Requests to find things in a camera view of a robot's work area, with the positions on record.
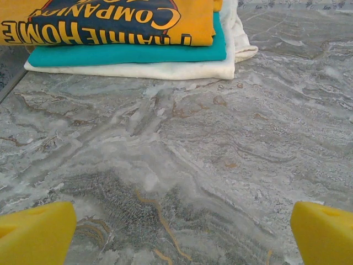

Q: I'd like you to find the yellow printed folded t-shirt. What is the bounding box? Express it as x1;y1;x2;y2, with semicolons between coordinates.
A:
0;0;223;47

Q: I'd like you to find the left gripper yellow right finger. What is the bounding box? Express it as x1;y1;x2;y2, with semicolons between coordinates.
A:
290;201;353;265

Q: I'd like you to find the aluminium frame rail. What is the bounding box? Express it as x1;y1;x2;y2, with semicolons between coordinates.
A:
0;68;28;103

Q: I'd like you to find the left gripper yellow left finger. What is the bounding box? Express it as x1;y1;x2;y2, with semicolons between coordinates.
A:
0;200;78;265

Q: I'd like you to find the teal folded t-shirt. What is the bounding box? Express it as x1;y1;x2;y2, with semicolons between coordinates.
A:
28;12;227;67

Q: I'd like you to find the white folded t-shirt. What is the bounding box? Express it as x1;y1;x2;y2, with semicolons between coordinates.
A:
24;0;259;81

